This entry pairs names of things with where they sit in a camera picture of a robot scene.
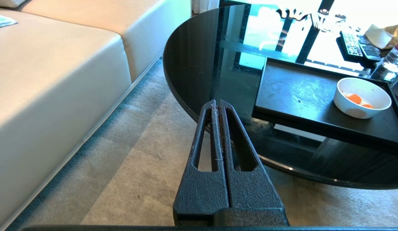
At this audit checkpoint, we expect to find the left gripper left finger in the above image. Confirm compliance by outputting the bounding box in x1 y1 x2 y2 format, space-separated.
173 100 230 227

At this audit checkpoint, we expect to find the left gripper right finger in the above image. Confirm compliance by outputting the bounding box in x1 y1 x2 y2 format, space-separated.
218 99 290 227

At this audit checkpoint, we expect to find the black rectangular tray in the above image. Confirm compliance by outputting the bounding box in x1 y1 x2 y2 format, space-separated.
252 57 398 157

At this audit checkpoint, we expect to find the round black glass table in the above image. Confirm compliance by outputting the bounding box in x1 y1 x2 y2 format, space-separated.
163 0 398 190

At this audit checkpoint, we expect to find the white bowl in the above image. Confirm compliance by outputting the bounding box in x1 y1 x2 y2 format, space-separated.
333 77 392 119

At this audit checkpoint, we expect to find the black remote control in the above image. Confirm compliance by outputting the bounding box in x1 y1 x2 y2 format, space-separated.
336 30 376 69

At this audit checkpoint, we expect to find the grey remote control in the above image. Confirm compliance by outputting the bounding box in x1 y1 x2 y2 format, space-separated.
358 37 382 62

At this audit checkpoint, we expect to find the beige leather sofa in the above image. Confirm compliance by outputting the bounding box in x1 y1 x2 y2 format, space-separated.
0 0 192 231

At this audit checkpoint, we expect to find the clear plastic water bottle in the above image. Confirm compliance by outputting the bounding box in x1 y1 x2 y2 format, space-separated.
371 36 398 83

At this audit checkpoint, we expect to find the crumpled brown paper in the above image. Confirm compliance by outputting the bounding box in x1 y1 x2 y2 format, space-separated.
364 24 398 50

